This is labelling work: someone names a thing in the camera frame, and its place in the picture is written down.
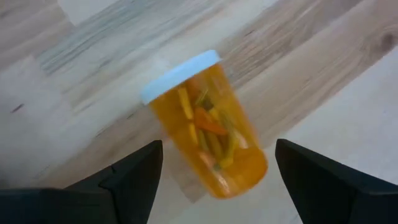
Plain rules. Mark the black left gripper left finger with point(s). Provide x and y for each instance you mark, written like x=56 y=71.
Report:
x=124 y=193

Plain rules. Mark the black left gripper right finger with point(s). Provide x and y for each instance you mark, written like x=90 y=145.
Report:
x=326 y=193

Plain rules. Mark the large orange pill bottle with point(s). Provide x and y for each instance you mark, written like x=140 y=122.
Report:
x=211 y=130

